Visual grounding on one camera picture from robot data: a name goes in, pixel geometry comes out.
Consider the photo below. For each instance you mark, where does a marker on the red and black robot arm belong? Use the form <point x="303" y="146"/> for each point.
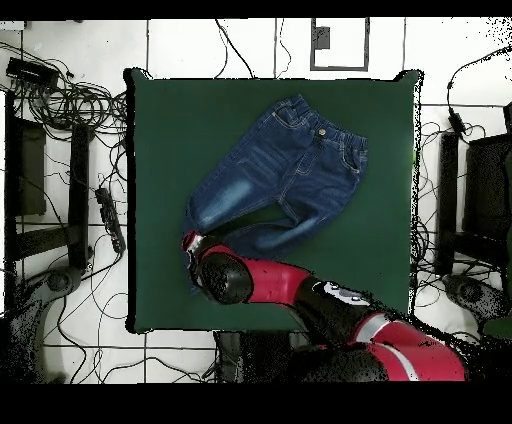
<point x="280" y="282"/>

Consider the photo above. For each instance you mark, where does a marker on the black rectangular box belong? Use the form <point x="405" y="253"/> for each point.
<point x="30" y="72"/>

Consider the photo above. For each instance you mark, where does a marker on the dark green table cloth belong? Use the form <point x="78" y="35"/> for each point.
<point x="180" y="160"/>

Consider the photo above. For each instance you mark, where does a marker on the black metal stand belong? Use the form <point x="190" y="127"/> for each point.
<point x="486" y="188"/>
<point x="78" y="180"/>

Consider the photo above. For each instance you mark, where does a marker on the grey stand base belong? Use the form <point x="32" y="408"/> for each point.
<point x="60" y="280"/>

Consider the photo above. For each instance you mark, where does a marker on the grey square floor frame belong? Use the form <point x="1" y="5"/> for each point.
<point x="366" y="44"/>

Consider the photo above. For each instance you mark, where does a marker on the dark stand base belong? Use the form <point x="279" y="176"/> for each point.
<point x="468" y="292"/>

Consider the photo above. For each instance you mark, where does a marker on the black power adapter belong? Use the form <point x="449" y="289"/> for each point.
<point x="456" y="122"/>

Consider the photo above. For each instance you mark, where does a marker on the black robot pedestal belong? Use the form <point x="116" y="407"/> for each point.
<point x="256" y="356"/>

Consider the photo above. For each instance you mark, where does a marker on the blue denim jeans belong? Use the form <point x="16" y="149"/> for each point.
<point x="288" y="172"/>

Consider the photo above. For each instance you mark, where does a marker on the black power strip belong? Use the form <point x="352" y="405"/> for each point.
<point x="110" y="218"/>

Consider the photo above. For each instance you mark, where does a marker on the small grey square plate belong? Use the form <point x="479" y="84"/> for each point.
<point x="322" y="38"/>

